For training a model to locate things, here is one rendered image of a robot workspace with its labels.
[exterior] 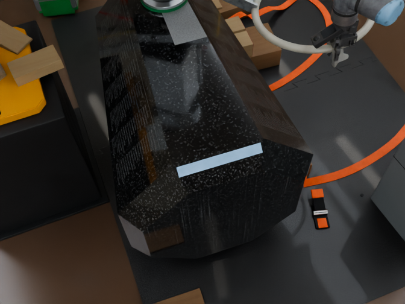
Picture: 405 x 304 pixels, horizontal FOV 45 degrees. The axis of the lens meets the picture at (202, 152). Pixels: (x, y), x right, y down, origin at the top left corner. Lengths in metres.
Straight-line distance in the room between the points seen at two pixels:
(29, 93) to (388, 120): 1.92
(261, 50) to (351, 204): 1.04
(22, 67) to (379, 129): 1.89
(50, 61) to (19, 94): 0.18
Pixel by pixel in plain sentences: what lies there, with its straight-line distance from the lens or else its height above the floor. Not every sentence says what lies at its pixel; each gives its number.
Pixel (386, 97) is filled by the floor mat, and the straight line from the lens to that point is 3.08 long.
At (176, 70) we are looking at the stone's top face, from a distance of 1.99.
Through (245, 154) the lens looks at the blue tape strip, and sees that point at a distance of 1.78.
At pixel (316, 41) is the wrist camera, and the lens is 1.87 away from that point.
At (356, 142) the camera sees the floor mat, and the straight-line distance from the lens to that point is 2.85.
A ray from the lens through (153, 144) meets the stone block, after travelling 1.84.
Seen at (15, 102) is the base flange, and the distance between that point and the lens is 2.11.
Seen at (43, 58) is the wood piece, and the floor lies 0.83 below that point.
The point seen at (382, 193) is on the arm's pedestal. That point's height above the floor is 0.14.
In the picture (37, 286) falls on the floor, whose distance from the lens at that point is 2.58.
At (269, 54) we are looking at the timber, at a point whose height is 0.13.
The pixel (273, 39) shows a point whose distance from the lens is 1.95.
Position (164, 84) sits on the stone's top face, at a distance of 1.95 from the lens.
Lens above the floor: 2.32
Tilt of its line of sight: 58 degrees down
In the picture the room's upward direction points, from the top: 4 degrees counter-clockwise
